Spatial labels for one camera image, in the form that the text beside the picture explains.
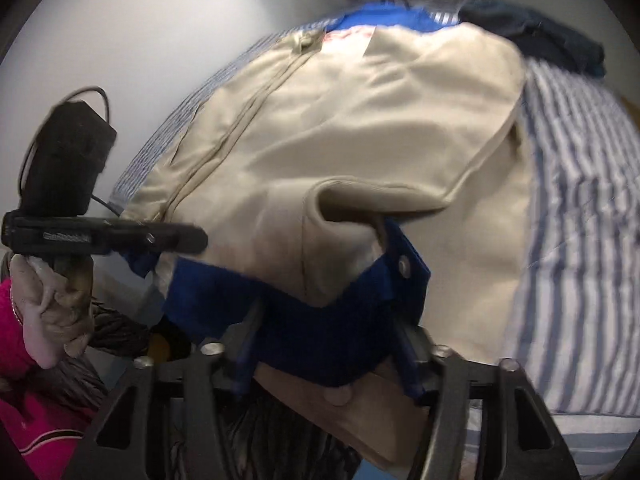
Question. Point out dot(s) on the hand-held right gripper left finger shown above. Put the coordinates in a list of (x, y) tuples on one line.
[(246, 355)]

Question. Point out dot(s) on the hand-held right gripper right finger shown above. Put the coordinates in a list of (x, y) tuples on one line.
[(412, 365)]

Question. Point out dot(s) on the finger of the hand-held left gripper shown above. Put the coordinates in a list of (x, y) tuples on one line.
[(175, 239)]

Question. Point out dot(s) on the beige and blue work jacket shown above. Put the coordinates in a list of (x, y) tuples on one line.
[(350, 135)]

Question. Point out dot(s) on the person's left forearm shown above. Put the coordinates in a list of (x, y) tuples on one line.
[(12, 330)]

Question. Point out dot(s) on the dark denim clothes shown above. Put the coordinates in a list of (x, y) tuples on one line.
[(540, 35)]

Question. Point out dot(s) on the person's left hand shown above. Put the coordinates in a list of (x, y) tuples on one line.
[(50, 310)]

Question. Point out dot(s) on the bed with striped quilt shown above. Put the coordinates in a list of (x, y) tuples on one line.
[(575, 260)]

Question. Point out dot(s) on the person's pink jacket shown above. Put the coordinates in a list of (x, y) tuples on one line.
[(40, 435)]

